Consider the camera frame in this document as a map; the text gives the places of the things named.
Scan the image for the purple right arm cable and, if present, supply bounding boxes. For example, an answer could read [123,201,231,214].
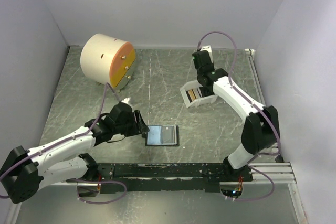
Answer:
[197,31,283,202]

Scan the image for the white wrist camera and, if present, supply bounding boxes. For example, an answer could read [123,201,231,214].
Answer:
[200,45,213,58]
[121,98,131,106]

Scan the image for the black card holder wallet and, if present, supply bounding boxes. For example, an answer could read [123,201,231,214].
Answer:
[145,125,180,147]

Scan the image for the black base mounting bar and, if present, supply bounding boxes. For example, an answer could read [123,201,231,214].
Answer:
[81,163,253,194]

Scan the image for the white card tray box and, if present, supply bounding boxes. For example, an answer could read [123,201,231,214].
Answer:
[180,80,218,108]

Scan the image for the white corner bracket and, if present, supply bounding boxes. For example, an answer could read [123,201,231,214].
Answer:
[244,48,256,57]

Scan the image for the grey credit card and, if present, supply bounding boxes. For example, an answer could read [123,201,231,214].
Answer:
[161,126,176,145]

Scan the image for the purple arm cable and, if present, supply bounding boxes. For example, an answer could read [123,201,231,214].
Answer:
[0,82,127,205]
[197,31,283,202]

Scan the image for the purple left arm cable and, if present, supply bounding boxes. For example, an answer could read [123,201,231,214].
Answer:
[0,82,127,205]

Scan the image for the remaining cards in tray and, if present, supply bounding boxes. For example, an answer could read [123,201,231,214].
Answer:
[186,88,202,102]

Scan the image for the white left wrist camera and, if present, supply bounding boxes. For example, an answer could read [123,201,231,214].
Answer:
[121,98,131,106]

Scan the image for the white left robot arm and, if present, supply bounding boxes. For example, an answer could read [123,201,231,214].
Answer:
[1,102,149,204]

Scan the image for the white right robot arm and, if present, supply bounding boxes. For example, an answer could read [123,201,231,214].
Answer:
[192,50,280,181]

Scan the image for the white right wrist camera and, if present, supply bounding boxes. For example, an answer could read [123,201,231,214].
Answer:
[200,45,213,58]

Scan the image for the round cream mini drawer cabinet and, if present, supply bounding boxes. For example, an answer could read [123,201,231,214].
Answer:
[80,34,136,90]

